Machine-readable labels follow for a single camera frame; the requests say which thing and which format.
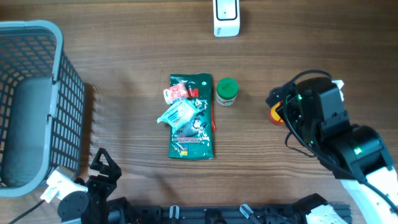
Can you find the green 3M gloves package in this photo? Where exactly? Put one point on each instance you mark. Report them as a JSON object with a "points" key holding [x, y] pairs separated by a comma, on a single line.
{"points": [[194, 140]]}

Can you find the red square snack packet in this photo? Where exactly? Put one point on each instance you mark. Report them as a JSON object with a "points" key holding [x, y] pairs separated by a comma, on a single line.
{"points": [[175, 93]]}

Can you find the grey plastic mesh basket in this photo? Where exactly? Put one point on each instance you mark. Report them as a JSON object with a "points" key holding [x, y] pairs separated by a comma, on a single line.
{"points": [[42, 106]]}

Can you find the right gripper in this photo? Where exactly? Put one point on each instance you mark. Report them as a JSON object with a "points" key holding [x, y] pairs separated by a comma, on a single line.
{"points": [[283, 93]]}

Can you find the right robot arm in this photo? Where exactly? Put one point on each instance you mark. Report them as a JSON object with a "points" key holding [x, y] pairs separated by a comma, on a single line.
{"points": [[314, 113]]}

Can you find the green cap sauce bottle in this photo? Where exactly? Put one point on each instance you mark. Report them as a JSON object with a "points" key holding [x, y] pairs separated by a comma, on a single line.
{"points": [[274, 117]]}

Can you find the red stick sachet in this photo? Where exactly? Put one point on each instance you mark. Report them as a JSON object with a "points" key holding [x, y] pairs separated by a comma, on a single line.
{"points": [[213, 124]]}

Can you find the green lid white jar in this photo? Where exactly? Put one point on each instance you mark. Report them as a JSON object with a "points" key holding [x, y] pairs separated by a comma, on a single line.
{"points": [[226, 91]]}

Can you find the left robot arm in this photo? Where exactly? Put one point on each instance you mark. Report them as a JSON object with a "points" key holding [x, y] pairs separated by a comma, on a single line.
{"points": [[92, 206]]}

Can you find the white barcode scanner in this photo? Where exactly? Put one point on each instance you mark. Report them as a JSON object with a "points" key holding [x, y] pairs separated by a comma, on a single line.
{"points": [[226, 18]]}

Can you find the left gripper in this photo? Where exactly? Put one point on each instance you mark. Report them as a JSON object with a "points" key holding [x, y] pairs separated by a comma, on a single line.
{"points": [[112, 170]]}

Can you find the light green tissue packet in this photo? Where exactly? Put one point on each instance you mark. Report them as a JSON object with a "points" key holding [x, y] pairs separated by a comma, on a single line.
{"points": [[179, 114]]}

